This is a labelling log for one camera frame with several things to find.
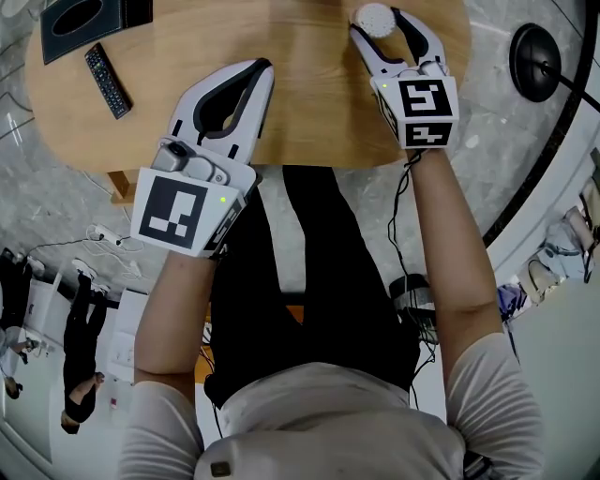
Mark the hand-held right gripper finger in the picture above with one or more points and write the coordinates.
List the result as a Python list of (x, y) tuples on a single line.
[(375, 58), (431, 44)]

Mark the black remote control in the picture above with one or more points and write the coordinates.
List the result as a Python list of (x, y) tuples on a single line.
[(108, 79)]

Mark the person's left forearm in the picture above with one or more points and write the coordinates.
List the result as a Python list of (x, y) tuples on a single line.
[(173, 309)]

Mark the black tissue box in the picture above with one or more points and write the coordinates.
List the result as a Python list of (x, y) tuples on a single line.
[(108, 14)]

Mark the purple bag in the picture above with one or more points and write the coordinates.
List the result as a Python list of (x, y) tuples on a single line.
[(513, 300)]

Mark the black standing fan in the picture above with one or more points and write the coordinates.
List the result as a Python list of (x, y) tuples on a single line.
[(534, 61)]

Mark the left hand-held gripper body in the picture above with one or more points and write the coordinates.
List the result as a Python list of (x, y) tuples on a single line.
[(178, 211)]

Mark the white cardboard box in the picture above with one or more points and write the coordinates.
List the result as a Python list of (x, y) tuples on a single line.
[(44, 304), (129, 328)]

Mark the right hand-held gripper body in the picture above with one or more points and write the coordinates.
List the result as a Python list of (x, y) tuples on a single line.
[(426, 112)]

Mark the small white bottle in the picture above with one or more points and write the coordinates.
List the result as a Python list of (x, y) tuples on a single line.
[(375, 21)]

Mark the wooden coffee table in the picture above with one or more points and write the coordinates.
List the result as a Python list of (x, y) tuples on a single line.
[(304, 94)]

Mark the beige tote bag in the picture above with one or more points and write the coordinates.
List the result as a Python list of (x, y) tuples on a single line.
[(544, 281)]

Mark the pale blue bag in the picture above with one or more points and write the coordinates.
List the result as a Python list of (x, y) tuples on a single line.
[(562, 253)]

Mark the person's white shirt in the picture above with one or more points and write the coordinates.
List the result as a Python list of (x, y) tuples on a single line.
[(337, 436)]

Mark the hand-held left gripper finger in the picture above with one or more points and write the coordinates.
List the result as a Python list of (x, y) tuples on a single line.
[(255, 117), (187, 112)]

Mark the person's right forearm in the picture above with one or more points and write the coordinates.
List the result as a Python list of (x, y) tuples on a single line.
[(450, 262)]

